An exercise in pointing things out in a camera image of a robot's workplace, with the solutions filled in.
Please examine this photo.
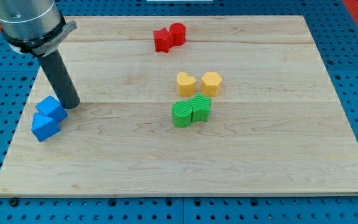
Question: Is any yellow heart block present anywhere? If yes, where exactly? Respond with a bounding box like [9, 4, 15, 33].
[177, 72, 196, 96]

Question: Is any wooden board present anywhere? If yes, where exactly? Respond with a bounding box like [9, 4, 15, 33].
[0, 16, 358, 198]

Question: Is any red cylinder block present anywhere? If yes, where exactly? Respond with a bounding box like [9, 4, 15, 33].
[170, 22, 186, 46]

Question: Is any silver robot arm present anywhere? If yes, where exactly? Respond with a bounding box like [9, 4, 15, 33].
[0, 0, 77, 57]

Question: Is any yellow hexagon block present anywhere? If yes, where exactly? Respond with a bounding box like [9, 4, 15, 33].
[201, 72, 222, 97]

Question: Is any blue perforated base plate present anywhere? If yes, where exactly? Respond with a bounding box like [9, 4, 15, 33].
[0, 0, 358, 223]

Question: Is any green cylinder block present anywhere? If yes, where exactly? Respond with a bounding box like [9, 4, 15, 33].
[172, 100, 193, 128]

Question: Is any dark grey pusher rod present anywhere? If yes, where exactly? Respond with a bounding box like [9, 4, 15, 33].
[38, 50, 80, 109]

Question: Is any green star block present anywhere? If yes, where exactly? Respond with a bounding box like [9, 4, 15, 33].
[187, 93, 211, 123]

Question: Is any blue triangle block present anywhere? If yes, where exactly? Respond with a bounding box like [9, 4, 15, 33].
[31, 113, 60, 142]

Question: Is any blue cube block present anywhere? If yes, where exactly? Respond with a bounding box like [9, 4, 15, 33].
[35, 96, 68, 123]

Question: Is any red star block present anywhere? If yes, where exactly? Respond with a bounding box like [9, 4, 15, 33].
[153, 27, 173, 53]

